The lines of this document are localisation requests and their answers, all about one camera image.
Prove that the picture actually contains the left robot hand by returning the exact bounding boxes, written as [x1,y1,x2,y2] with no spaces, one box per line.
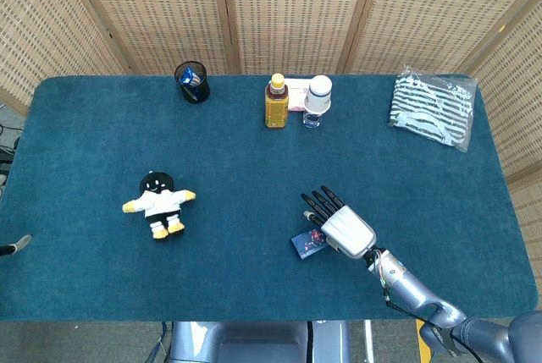
[0,234,34,257]

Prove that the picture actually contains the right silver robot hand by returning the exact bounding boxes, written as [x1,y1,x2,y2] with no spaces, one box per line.
[301,185,378,259]

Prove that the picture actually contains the blue grey small box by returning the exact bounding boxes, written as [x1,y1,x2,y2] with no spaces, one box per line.
[290,228,329,261]

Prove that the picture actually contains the teal felt table cover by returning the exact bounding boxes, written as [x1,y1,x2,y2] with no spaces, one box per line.
[0,74,539,322]

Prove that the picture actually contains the white table leg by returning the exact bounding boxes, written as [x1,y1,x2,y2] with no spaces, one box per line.
[362,320,376,363]

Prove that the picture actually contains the clear water bottle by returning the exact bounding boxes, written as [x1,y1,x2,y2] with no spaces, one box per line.
[302,109,325,129]

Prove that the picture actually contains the white paper cup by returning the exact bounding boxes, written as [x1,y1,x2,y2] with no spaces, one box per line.
[303,74,333,113]

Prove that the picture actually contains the yellow-capped tea bottle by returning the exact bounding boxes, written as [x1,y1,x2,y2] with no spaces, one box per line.
[264,73,290,129]

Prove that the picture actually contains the black and white plush doll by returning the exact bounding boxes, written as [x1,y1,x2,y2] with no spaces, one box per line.
[122,171,197,240]

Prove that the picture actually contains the pink tissue pack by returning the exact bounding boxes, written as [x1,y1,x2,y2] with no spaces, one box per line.
[282,77,313,113]

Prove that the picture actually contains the striped cloth in plastic bag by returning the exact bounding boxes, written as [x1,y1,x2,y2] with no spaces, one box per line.
[386,63,478,153]

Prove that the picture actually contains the grey robot torso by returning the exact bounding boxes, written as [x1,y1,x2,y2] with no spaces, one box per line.
[168,320,352,363]

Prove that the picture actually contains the black mesh pen holder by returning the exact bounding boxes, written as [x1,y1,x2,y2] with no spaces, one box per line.
[174,61,212,105]

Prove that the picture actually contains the blue snack packet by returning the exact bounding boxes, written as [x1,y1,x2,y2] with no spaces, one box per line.
[178,66,201,87]

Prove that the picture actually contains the woven wicker folding screen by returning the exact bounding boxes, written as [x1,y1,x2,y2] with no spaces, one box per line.
[0,0,542,254]

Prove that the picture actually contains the black cable bundle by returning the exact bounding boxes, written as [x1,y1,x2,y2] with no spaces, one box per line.
[0,124,21,186]

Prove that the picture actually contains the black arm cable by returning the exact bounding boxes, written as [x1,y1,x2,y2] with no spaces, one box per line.
[383,290,466,359]

